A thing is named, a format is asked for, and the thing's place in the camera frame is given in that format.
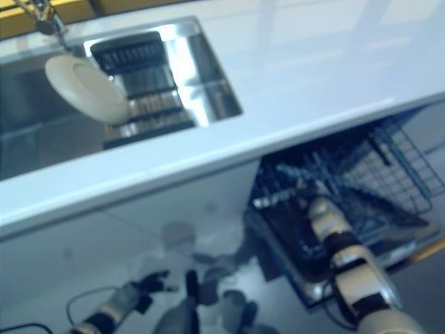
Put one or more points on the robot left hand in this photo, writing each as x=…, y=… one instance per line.
x=156, y=283

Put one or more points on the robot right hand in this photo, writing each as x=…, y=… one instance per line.
x=307, y=196

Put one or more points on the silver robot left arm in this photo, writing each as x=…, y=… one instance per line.
x=111, y=306

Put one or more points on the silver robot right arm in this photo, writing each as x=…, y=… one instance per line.
x=354, y=275

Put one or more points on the black dishwasher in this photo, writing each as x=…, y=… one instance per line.
x=288, y=243

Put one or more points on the grey robot left leg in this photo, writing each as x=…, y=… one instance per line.
x=177, y=316

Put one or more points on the grey robot leg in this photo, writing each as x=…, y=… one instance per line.
x=177, y=316
x=243, y=313

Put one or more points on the white cabinet door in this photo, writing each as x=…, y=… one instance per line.
x=194, y=205

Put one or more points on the grey robot right leg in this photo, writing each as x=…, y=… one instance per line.
x=243, y=313

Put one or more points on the black sink drying rack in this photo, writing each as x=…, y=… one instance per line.
x=146, y=90

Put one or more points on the cream round plate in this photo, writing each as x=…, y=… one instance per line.
x=87, y=88

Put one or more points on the stainless steel sink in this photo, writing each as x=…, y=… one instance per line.
x=34, y=115

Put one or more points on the chrome gooseneck faucet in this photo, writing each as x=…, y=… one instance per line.
x=43, y=15

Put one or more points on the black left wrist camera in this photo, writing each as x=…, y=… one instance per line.
x=144, y=304

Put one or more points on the yellow window with dark frame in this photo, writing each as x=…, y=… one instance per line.
x=73, y=7

